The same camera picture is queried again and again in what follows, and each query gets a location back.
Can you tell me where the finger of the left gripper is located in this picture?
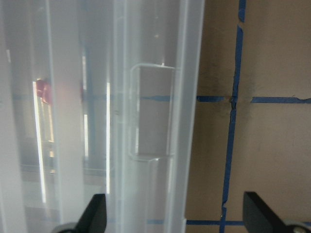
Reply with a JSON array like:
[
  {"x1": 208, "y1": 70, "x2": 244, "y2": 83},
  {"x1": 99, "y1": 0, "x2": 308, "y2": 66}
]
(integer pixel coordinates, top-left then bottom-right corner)
[
  {"x1": 243, "y1": 192, "x2": 290, "y2": 233},
  {"x1": 74, "y1": 194, "x2": 107, "y2": 233}
]

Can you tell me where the clear plastic box lid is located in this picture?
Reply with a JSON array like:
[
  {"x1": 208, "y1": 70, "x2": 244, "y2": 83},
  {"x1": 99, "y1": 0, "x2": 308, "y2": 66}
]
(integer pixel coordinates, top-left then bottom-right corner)
[{"x1": 0, "y1": 0, "x2": 205, "y2": 233}]

